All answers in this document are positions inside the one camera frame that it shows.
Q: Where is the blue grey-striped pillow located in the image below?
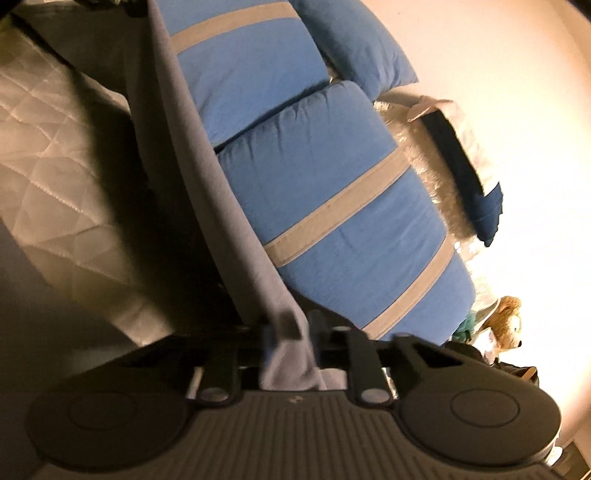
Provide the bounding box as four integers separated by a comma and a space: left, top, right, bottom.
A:
216, 80, 477, 343
170, 0, 329, 149

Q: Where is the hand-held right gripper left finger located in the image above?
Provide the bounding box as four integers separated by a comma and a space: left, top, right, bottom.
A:
115, 318, 289, 407

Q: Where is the fluffy beige blanket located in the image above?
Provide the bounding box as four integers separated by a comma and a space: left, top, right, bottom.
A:
373, 87, 502, 324

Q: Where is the brown teddy bear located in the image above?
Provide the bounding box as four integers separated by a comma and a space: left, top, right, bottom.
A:
482, 295, 525, 358

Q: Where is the plain blue pillow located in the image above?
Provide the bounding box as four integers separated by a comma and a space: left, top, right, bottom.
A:
293, 0, 420, 101

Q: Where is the dark blue pillow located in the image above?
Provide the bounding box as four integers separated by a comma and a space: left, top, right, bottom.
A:
418, 108, 504, 248

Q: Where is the grey fleece cloth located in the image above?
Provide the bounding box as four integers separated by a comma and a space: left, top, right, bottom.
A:
14, 0, 348, 393

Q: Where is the teal yarn bundle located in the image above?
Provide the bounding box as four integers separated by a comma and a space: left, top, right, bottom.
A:
453, 311, 477, 344

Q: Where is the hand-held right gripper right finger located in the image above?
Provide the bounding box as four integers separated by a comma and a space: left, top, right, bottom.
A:
307, 310, 468, 407

